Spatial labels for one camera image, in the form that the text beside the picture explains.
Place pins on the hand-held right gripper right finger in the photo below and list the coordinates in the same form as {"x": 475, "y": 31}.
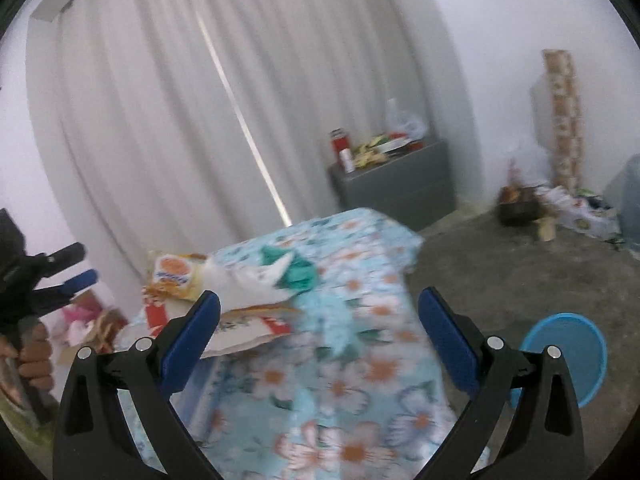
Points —
{"x": 447, "y": 340}

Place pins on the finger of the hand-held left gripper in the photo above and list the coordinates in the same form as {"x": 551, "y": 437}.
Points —
{"x": 62, "y": 255}
{"x": 80, "y": 280}

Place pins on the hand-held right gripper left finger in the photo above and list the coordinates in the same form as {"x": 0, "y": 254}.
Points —
{"x": 192, "y": 340}

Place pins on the orange snack packet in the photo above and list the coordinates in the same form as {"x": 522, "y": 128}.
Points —
{"x": 175, "y": 272}

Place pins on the white paper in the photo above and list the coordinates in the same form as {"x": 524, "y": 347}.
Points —
{"x": 245, "y": 282}

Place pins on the blue plastic basket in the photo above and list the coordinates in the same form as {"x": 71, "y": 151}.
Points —
{"x": 565, "y": 355}

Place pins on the green plastic wrapper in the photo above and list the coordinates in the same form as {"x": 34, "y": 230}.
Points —
{"x": 300, "y": 272}

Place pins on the person's left hand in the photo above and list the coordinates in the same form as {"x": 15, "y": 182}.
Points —
{"x": 35, "y": 360}

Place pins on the open cardboard box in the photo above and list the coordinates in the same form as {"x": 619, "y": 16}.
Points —
{"x": 85, "y": 330}

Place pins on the floral blue blanket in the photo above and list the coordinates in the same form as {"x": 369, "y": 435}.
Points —
{"x": 350, "y": 360}

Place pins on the brown paper bag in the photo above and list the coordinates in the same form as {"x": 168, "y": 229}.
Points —
{"x": 547, "y": 230}

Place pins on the grey nightstand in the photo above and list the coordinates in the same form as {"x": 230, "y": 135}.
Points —
{"x": 400, "y": 185}

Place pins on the white curtain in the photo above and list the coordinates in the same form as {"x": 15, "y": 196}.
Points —
{"x": 150, "y": 110}

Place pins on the printed white plastic bag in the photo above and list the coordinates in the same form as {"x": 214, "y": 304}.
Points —
{"x": 580, "y": 215}

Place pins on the pile of snack packets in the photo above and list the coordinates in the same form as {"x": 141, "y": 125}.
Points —
{"x": 375, "y": 152}

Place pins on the small white bottle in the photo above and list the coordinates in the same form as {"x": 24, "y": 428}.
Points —
{"x": 347, "y": 161}

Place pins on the red thermos flask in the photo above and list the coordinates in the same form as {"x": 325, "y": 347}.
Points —
{"x": 338, "y": 142}

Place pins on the patterned paper roll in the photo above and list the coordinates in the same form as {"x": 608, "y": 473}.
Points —
{"x": 564, "y": 120}

